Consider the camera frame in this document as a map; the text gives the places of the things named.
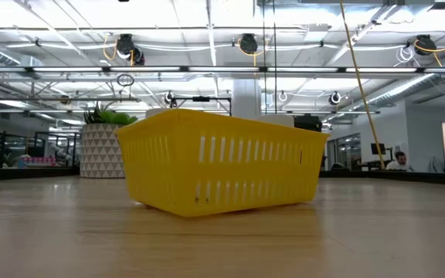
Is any yellow plastic slotted basket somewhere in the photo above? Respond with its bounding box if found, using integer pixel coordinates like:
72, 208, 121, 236
114, 107, 331, 218

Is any black overhead metal rig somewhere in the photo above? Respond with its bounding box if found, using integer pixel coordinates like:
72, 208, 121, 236
172, 95, 233, 117

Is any white building column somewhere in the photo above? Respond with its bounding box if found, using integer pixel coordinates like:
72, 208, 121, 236
232, 79, 262, 120

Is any long ceiling light bar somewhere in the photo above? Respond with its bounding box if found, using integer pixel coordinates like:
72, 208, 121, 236
0, 66, 445, 74

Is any black box-shaped device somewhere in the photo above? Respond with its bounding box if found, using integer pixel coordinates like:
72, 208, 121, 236
294, 114, 323, 133

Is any succulent in white patterned pot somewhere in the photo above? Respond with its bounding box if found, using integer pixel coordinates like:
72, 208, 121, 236
79, 100, 139, 179

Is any pink box row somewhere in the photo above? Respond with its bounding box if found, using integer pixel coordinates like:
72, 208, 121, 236
23, 156, 57, 168

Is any thin black hanging cable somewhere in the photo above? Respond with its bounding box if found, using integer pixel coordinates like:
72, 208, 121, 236
261, 0, 266, 117
273, 0, 277, 116

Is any large black ceiling cable reel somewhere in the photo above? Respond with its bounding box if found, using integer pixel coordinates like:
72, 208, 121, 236
238, 32, 260, 56
413, 34, 433, 56
114, 33, 146, 66

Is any hanging black cable coil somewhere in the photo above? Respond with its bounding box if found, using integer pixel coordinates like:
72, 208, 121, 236
116, 73, 135, 88

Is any yellow hanging cable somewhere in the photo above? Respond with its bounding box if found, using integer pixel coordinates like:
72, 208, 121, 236
339, 0, 386, 170

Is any black railing frame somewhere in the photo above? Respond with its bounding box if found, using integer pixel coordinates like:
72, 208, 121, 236
0, 129, 81, 169

